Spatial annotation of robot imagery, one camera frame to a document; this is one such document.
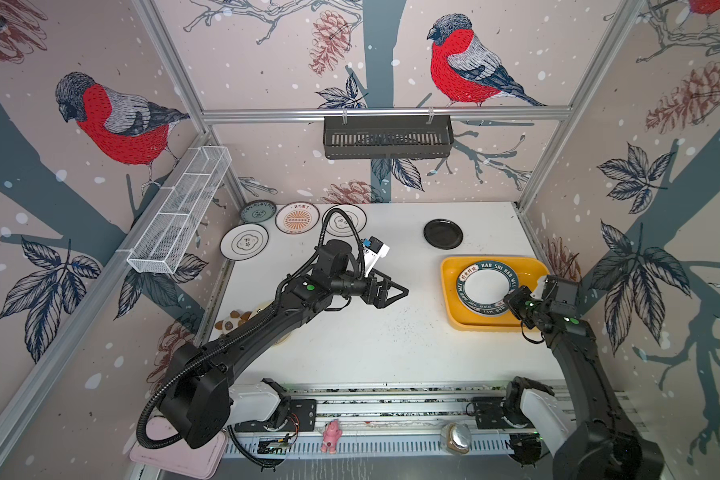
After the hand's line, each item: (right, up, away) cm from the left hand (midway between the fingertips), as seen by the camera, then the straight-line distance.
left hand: (398, 288), depth 70 cm
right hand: (+32, -5, +13) cm, 35 cm away
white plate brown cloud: (-20, +17, +46) cm, 53 cm away
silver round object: (+11, -30, -8) cm, 34 cm away
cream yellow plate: (-32, -18, +15) cm, 40 cm away
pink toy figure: (-16, -35, -1) cm, 38 cm away
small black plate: (+22, +13, +42) cm, 49 cm away
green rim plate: (+30, -5, +27) cm, 41 cm away
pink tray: (-51, -39, -2) cm, 65 cm away
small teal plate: (-54, +22, +52) cm, 78 cm away
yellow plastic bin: (+47, +1, +28) cm, 55 cm away
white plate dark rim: (-55, +10, +40) cm, 69 cm away
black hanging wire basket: (0, +48, +34) cm, 59 cm away
